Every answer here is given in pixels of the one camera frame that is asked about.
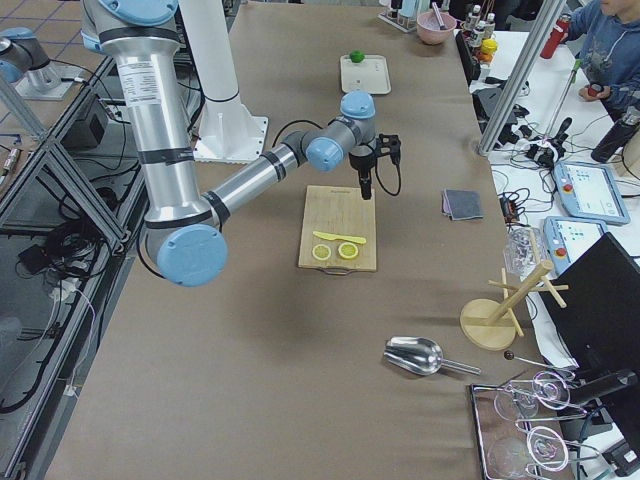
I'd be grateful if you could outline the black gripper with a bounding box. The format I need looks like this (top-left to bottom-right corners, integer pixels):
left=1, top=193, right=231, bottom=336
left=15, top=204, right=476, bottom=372
left=349, top=147, right=375, bottom=200

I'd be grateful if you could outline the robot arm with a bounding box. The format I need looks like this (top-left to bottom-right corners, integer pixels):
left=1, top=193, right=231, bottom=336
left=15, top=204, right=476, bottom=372
left=1, top=27, right=71, bottom=101
left=82, top=1, right=376, bottom=287

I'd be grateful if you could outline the pink bowl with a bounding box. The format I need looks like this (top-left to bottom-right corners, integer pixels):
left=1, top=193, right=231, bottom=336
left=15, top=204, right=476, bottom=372
left=416, top=11, right=457, bottom=45

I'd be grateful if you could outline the bamboo cutting board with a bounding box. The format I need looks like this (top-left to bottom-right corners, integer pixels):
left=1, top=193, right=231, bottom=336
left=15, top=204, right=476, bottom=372
left=298, top=185, right=377, bottom=272

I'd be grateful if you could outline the yellow plastic knife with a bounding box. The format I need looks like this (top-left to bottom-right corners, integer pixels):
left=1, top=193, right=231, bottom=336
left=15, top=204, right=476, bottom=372
left=312, top=231, right=367, bottom=245

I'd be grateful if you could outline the lower lemon half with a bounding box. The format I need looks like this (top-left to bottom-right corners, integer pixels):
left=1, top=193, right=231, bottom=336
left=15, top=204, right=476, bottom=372
left=338, top=241, right=359, bottom=260

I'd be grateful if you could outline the upper lemon slice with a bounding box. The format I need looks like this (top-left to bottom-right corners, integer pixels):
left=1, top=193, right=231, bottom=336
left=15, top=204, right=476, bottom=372
left=312, top=244, right=332, bottom=261

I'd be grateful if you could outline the grey folded cloth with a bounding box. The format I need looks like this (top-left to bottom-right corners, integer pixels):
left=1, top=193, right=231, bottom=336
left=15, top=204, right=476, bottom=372
left=442, top=189, right=484, bottom=221

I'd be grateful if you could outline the cream rabbit tray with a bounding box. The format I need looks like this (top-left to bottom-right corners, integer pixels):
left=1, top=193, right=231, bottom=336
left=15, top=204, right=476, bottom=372
left=340, top=55, right=391, bottom=95

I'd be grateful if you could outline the green lime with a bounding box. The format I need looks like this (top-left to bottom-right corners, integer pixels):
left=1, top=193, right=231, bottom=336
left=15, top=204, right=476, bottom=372
left=349, top=50, right=365, bottom=63

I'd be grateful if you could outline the metal scoop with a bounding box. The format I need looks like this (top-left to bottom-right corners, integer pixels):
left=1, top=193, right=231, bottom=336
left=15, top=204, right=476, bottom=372
left=383, top=336, right=482, bottom=376

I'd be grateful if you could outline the wooden mug tree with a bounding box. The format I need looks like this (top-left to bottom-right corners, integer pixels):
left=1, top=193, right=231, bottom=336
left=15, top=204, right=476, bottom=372
left=460, top=260, right=569, bottom=351

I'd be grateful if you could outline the near teach pendant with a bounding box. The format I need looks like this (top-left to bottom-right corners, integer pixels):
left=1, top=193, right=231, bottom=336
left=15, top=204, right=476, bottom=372
left=543, top=216, right=608, bottom=275

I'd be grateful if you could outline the teach pendant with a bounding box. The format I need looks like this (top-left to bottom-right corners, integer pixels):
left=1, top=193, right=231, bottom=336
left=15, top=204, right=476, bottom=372
left=543, top=216, right=608, bottom=275
left=553, top=160, right=631, bottom=225

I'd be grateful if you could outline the far teach pendant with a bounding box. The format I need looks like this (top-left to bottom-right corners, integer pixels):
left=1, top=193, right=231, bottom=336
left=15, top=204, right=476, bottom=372
left=553, top=160, right=631, bottom=225

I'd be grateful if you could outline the black water bottle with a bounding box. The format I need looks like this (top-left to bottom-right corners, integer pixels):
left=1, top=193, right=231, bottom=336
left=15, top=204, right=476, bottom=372
left=591, top=106, right=639, bottom=163

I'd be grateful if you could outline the black monitor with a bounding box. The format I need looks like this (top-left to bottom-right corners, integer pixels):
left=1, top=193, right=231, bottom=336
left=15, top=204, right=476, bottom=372
left=540, top=233, right=639, bottom=373

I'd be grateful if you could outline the person in blue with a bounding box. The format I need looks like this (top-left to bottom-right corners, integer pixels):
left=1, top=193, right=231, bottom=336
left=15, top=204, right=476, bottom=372
left=559, top=0, right=640, bottom=121

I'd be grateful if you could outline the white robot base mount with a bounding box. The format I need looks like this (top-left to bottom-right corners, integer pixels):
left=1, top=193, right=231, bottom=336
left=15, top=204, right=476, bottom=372
left=179, top=0, right=268, bottom=163

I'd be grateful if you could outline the aluminium frame post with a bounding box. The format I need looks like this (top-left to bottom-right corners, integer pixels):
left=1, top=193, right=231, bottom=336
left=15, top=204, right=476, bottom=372
left=477, top=0, right=566, bottom=157

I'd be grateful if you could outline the wire glass rack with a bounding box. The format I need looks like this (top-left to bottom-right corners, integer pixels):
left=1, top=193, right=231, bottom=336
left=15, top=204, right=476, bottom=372
left=467, top=368, right=631, bottom=480

